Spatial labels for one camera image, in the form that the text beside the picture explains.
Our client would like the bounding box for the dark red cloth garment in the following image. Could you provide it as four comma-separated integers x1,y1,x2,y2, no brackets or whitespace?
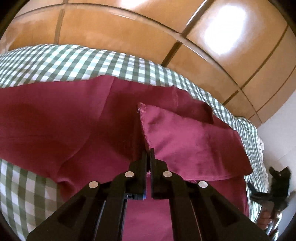
0,74,253,241

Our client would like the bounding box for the person's right hand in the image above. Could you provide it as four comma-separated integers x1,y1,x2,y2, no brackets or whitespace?
256,201,282,231

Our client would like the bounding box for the green white checkered bedspread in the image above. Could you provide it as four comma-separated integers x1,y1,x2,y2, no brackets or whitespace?
1,44,269,240

